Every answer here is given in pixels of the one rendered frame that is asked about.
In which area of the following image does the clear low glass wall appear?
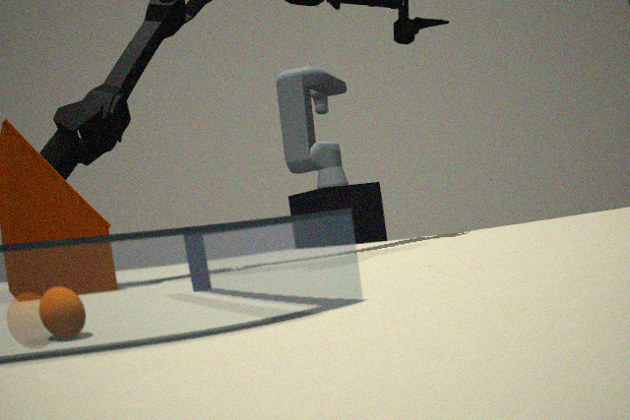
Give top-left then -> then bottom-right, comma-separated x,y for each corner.
0,213 -> 363,366

